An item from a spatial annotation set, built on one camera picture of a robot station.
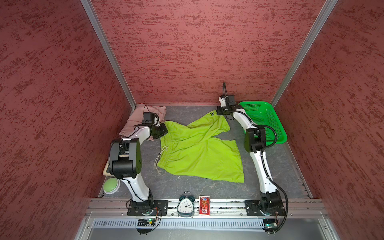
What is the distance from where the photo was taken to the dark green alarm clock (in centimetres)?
71

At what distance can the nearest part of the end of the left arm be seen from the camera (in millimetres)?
785

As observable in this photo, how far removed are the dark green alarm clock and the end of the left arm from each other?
14.3 inches
